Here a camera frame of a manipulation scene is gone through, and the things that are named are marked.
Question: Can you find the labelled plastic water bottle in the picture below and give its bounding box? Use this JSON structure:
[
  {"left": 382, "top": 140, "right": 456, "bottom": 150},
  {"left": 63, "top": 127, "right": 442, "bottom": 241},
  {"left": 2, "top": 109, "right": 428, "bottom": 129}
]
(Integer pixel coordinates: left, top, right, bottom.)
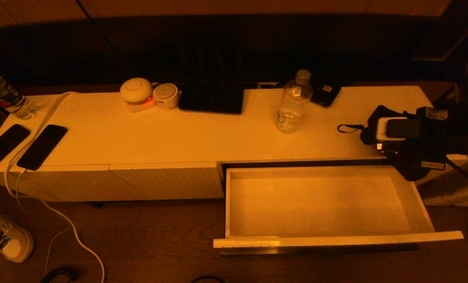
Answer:
[{"left": 0, "top": 65, "right": 39, "bottom": 120}]

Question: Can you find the clear plastic water bottle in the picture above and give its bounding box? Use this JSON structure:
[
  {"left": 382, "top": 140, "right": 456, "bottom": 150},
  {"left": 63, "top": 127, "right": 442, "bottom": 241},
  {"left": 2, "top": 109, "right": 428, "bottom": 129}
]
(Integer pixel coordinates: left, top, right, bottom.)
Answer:
[{"left": 275, "top": 70, "right": 313, "bottom": 134}]

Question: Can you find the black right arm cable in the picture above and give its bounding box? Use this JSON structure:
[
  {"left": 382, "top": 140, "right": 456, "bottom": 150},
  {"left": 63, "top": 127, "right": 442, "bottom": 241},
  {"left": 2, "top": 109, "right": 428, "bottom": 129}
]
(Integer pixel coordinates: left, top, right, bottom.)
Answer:
[{"left": 446, "top": 158, "right": 468, "bottom": 186}]

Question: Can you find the black umbrella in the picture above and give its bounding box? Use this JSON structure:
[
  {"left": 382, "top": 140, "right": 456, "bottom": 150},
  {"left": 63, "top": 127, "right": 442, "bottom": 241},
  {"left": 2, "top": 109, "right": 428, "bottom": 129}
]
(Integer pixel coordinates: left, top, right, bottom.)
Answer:
[{"left": 338, "top": 104, "right": 448, "bottom": 181}]

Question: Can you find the white sneaker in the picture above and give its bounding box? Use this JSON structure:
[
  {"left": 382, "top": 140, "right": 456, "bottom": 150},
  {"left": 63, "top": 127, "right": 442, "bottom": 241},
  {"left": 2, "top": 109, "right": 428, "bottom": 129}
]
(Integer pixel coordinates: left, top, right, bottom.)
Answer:
[{"left": 0, "top": 213, "right": 35, "bottom": 263}]

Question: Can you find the black router box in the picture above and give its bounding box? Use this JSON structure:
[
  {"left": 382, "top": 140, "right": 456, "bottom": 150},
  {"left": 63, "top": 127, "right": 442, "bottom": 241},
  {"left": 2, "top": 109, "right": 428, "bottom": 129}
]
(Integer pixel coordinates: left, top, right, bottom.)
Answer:
[{"left": 178, "top": 81, "right": 244, "bottom": 115}]

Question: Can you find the white cabinet drawer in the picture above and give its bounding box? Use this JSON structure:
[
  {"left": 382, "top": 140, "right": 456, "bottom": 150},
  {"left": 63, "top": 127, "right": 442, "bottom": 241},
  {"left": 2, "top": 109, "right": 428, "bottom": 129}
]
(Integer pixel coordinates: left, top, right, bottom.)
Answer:
[{"left": 213, "top": 165, "right": 464, "bottom": 256}]

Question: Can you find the thin white cable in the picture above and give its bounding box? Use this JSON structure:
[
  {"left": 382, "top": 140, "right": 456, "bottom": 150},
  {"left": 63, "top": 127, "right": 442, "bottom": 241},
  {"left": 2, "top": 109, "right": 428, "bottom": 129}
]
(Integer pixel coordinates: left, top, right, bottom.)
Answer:
[{"left": 16, "top": 168, "right": 71, "bottom": 276}]

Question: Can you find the small round white speaker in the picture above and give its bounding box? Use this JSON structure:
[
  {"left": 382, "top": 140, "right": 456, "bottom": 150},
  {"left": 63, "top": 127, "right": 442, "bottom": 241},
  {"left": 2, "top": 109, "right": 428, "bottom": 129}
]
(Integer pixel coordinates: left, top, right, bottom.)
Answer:
[{"left": 153, "top": 83, "right": 180, "bottom": 109}]

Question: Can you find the black smartphone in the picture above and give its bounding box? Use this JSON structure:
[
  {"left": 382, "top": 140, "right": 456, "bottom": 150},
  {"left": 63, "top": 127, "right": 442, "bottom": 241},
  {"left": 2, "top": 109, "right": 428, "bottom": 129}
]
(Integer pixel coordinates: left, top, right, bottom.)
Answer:
[
  {"left": 0, "top": 124, "right": 31, "bottom": 172},
  {"left": 17, "top": 125, "right": 68, "bottom": 171}
]

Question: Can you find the white low cabinet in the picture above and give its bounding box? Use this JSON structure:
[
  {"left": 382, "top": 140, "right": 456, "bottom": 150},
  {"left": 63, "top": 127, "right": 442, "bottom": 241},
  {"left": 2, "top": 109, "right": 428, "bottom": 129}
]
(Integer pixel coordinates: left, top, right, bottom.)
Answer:
[{"left": 0, "top": 86, "right": 468, "bottom": 203}]

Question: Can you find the grey curtain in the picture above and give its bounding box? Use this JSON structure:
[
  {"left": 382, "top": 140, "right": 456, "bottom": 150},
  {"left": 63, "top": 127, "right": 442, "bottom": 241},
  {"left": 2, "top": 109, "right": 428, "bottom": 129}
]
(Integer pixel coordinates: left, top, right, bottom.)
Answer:
[{"left": 415, "top": 155, "right": 468, "bottom": 246}]

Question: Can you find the black coiled cable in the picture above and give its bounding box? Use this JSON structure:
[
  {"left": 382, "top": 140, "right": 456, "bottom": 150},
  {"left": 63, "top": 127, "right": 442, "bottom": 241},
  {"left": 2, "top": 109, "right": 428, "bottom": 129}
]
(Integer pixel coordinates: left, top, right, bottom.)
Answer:
[{"left": 40, "top": 267, "right": 79, "bottom": 283}]

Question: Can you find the small black labelled device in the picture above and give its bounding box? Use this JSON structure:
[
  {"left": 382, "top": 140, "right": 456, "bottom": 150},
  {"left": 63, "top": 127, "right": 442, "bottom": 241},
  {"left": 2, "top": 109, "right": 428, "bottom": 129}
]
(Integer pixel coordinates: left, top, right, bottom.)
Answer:
[{"left": 309, "top": 81, "right": 341, "bottom": 107}]

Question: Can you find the large round white device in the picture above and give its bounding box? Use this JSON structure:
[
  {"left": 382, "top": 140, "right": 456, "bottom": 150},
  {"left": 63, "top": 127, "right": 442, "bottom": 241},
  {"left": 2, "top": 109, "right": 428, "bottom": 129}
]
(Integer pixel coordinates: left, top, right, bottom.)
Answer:
[{"left": 120, "top": 77, "right": 156, "bottom": 114}]

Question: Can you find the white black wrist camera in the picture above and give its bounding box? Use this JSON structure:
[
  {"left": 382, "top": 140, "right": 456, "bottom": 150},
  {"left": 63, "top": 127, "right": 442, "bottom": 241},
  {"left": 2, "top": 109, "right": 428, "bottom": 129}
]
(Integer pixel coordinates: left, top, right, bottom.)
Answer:
[{"left": 376, "top": 116, "right": 421, "bottom": 143}]

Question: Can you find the thick white cable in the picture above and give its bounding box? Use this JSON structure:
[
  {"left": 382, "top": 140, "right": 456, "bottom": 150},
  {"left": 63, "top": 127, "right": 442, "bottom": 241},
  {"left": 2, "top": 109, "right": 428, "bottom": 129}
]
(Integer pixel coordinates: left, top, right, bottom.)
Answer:
[{"left": 4, "top": 92, "right": 106, "bottom": 283}]

